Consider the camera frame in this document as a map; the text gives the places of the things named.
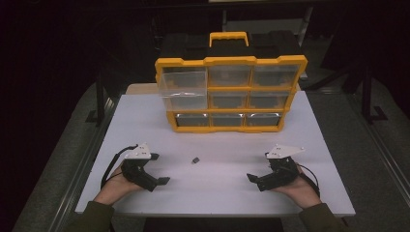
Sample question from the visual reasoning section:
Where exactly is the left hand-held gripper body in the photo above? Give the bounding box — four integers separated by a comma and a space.
120, 142, 160, 193

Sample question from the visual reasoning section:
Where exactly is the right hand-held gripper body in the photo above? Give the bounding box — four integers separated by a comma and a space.
257, 144, 307, 193

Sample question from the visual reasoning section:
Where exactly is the large clear plastic drawer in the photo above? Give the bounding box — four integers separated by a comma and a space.
157, 70, 209, 112

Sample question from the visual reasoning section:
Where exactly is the person's right hand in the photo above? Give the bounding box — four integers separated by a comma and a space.
271, 163, 323, 210

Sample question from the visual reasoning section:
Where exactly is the person's left hand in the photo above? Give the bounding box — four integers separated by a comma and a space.
94, 162, 145, 207

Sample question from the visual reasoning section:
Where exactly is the light wooden table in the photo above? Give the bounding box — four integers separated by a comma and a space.
125, 82, 160, 96

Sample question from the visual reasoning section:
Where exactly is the black metal stand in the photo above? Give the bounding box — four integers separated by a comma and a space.
360, 63, 390, 126
84, 69, 112, 127

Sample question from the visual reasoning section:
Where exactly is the set of small clear drawers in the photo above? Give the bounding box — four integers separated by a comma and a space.
175, 64, 302, 128

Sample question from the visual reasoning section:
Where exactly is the yellow and black drawer organizer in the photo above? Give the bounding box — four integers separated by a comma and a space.
154, 30, 309, 134

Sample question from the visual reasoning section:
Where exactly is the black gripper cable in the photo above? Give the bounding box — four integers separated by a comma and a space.
297, 162, 322, 198
100, 144, 140, 191

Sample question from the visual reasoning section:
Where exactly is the aluminium rail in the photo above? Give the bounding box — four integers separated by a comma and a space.
347, 95, 410, 196
47, 93, 122, 232

